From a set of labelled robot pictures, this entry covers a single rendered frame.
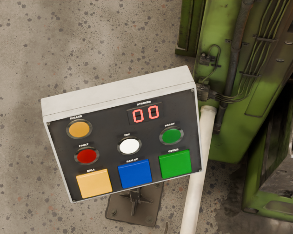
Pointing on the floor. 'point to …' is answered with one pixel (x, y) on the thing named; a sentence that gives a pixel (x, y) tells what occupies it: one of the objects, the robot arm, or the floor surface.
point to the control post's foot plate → (130, 213)
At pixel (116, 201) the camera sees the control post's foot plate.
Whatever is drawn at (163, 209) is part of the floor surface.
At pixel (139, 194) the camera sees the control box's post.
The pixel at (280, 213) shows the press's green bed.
